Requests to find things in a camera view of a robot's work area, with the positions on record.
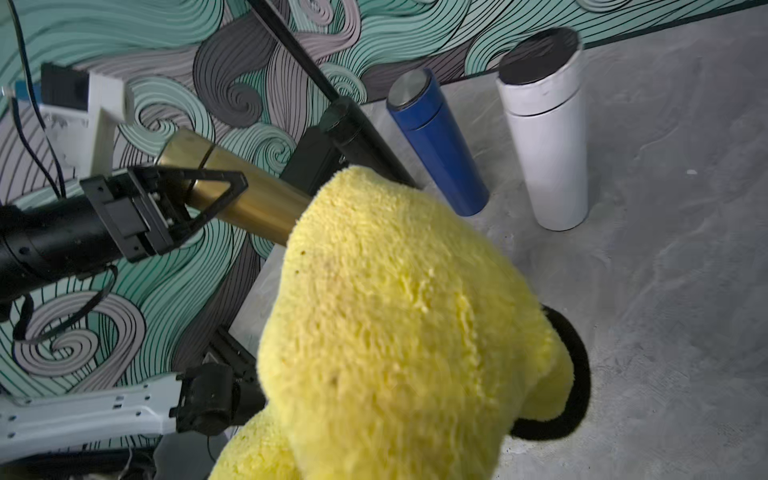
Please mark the white thermos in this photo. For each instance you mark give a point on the white thermos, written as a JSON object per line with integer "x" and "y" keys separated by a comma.
{"x": 540, "y": 87}

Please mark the black thermos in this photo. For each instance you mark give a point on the black thermos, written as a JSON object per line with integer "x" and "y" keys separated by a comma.
{"x": 352, "y": 133}

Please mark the yellow cleaning cloth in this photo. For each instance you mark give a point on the yellow cleaning cloth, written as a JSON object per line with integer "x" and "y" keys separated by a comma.
{"x": 402, "y": 345}

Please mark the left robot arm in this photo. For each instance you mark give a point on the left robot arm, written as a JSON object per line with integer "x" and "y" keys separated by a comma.
{"x": 65, "y": 238}

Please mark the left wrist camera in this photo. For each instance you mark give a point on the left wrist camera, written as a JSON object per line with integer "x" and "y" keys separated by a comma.
{"x": 81, "y": 112}

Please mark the gold thermos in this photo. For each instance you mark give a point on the gold thermos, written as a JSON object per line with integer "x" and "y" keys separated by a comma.
{"x": 232, "y": 189}

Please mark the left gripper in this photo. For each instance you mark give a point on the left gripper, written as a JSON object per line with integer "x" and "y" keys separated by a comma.
{"x": 144, "y": 209}

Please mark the blue thermos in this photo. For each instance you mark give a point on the blue thermos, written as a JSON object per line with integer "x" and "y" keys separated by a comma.
{"x": 419, "y": 108}

